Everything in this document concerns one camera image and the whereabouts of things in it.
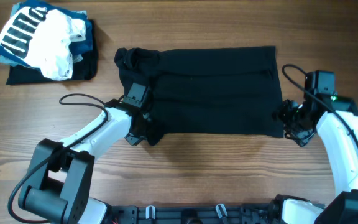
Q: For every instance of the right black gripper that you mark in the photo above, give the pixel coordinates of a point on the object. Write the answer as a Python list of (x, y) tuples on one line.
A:
[(291, 116)]

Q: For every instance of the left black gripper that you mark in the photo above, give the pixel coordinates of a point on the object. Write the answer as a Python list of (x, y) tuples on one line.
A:
[(136, 138)]

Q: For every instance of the black polo shirt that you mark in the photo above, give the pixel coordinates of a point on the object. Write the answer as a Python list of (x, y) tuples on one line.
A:
[(212, 91)]

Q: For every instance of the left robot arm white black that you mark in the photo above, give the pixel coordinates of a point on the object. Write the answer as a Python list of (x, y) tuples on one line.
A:
[(57, 184)]

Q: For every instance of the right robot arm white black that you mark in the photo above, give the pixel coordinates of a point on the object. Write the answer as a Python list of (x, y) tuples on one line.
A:
[(335, 120)]

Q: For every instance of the black folded garment bottom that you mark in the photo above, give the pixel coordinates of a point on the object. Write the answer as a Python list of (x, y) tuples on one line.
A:
[(86, 69)]

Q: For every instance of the light grey folded garment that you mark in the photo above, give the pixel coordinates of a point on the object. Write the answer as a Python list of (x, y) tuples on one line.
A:
[(7, 58)]

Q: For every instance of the blue folded shirt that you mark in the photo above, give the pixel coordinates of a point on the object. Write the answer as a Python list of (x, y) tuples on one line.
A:
[(76, 48)]

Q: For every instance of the white black printed folded shirt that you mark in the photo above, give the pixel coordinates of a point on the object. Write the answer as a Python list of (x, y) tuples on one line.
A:
[(41, 38)]

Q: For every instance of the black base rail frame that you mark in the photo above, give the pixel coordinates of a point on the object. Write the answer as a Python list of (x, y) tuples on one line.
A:
[(241, 214)]

